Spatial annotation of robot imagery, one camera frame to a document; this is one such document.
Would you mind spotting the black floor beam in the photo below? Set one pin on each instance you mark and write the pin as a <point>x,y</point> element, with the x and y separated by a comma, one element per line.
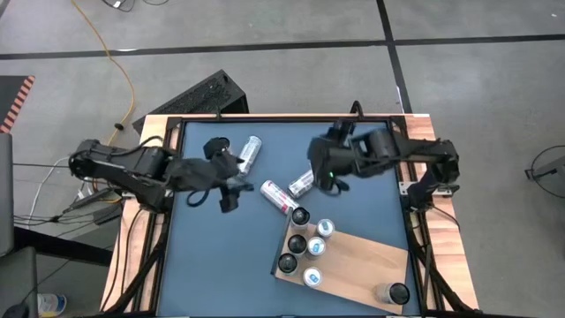
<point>62,247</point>

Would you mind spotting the white plastic container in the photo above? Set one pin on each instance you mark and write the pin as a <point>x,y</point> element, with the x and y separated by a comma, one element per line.
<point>50,304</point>

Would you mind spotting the black metal table frame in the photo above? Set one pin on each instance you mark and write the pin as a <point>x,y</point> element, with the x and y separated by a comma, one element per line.
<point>287,118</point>

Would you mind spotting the black power brick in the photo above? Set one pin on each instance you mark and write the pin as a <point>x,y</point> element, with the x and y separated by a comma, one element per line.
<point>107,215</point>

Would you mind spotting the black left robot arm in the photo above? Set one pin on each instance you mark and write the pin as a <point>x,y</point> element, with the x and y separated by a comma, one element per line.
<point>115,163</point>

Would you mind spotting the white can with yellow patch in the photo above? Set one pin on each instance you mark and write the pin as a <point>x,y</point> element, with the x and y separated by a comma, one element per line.
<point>393,293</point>

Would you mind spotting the silver metal bracket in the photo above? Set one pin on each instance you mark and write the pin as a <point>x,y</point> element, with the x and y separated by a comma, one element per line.
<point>408,187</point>

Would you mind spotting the silver can with blue palm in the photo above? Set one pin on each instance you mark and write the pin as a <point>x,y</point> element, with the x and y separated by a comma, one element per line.
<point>297,244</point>

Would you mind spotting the grey panel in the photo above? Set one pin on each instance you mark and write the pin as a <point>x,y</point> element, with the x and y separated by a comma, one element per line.
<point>5,194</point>

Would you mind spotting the blue table mat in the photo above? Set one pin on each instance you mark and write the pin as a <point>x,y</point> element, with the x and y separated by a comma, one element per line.
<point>220,265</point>

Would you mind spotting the wooden board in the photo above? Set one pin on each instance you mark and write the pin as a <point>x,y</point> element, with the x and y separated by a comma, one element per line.
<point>362,274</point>

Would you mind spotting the white can with red band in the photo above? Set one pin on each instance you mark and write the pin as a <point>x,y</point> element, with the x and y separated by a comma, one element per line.
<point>278,197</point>

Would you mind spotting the silver-blue can with blue tab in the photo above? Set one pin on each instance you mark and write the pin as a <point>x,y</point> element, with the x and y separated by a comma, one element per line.
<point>312,277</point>

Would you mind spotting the black mat with striped edge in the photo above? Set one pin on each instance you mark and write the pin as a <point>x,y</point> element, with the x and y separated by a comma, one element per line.
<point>11,95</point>

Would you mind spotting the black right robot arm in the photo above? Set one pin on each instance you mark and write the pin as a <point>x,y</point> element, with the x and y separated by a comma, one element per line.
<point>384,146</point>

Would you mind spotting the silver can with blue tab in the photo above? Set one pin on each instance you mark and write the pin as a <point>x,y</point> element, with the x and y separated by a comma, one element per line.
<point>316,246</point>

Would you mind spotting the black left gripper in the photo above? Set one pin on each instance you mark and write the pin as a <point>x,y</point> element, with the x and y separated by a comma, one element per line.
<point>198,174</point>

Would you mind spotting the blue Red Bull can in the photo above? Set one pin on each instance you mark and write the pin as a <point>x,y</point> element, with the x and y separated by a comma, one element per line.
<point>325,227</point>

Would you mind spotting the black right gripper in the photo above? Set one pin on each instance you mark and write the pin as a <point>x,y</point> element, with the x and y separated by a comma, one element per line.
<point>329,156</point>

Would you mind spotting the black power strip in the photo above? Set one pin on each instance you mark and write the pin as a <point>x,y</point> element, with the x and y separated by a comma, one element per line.
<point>88,199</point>

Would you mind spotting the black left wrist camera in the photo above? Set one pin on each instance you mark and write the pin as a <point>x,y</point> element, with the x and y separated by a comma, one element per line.
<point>216,148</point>

